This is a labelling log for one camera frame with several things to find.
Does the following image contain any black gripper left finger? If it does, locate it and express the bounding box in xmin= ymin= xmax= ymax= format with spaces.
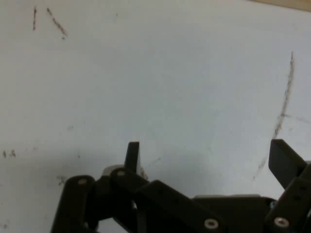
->
xmin=50 ymin=141 xmax=225 ymax=233

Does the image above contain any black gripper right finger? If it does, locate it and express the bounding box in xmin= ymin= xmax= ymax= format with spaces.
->
xmin=264 ymin=138 xmax=311 ymax=233

